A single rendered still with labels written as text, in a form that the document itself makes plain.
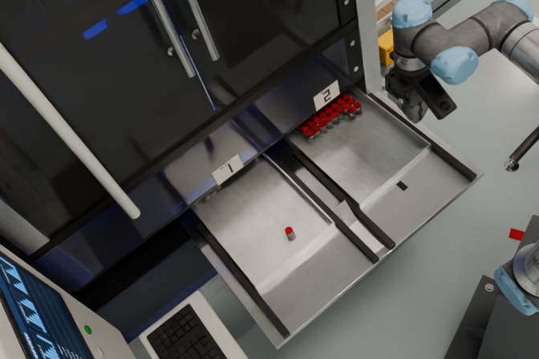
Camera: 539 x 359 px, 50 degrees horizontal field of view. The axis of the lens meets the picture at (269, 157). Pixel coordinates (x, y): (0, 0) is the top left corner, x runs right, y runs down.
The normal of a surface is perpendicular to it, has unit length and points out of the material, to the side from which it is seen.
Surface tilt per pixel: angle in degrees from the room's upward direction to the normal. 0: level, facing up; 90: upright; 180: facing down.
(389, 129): 0
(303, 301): 0
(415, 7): 0
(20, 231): 90
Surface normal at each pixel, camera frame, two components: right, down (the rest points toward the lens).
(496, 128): -0.21, -0.55
